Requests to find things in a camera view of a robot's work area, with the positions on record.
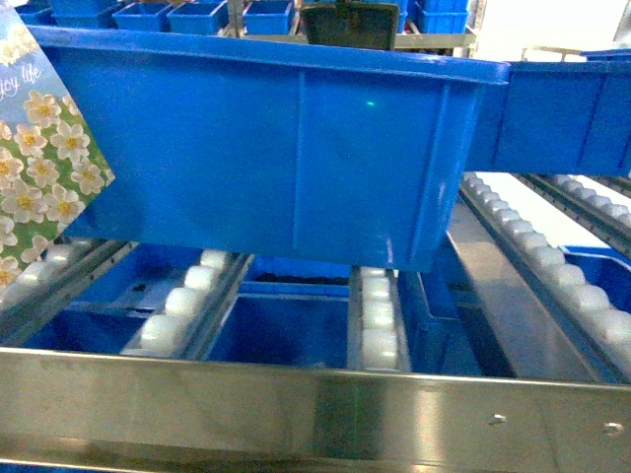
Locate flower gift bag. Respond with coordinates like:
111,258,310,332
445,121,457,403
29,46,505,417
1,1,115,289

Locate white roller conveyor track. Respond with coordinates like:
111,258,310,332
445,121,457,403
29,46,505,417
463,172,630,370

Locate large blue plastic crate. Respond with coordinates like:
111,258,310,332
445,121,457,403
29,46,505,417
33,27,510,271

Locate black office chair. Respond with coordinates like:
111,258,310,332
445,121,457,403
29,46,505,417
300,1,399,50

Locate blue crate at left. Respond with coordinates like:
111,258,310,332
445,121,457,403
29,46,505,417
465,48,630,177

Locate steel rack front rail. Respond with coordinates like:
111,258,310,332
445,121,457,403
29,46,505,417
1,349,630,472

